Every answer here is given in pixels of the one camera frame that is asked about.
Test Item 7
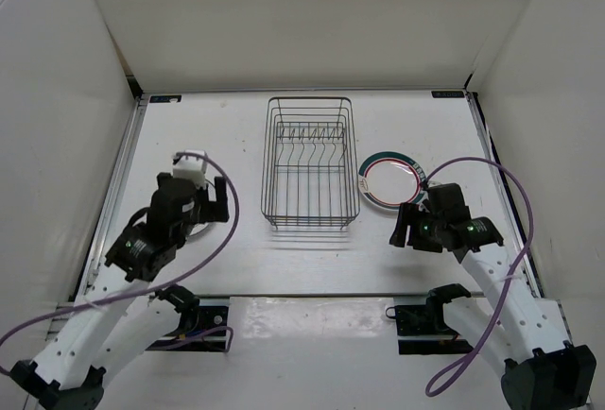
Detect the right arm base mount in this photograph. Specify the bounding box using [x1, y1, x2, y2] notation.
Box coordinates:
[384, 283, 473, 356]

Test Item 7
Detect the wire dish rack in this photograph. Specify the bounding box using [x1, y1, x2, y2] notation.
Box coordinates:
[261, 96, 360, 231]

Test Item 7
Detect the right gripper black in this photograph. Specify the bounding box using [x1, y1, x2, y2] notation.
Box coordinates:
[389, 203, 444, 254]

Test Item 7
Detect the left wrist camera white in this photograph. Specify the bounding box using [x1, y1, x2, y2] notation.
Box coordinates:
[172, 150, 208, 189]

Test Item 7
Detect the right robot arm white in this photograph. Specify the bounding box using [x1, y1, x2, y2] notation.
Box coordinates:
[389, 183, 596, 409]

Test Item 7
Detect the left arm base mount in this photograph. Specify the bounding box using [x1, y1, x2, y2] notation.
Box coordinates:
[147, 297, 231, 353]

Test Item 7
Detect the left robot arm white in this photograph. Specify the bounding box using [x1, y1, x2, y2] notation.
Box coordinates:
[6, 170, 240, 409]

